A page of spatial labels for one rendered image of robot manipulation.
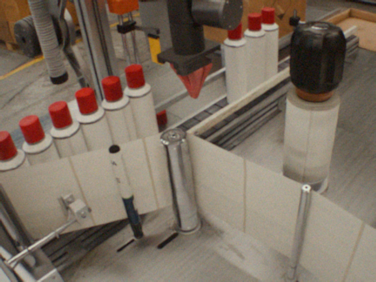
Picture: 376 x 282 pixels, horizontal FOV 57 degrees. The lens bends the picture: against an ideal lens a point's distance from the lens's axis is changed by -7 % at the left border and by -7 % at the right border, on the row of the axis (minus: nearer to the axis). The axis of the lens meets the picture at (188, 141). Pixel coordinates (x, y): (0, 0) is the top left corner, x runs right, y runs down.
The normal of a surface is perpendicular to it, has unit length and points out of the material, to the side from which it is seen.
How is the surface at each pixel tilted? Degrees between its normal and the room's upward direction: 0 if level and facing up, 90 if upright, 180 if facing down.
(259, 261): 0
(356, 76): 0
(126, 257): 0
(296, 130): 91
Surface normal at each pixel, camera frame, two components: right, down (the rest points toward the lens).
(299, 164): -0.55, 0.52
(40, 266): -0.10, -0.80
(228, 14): 0.76, 0.33
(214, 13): -0.65, 0.33
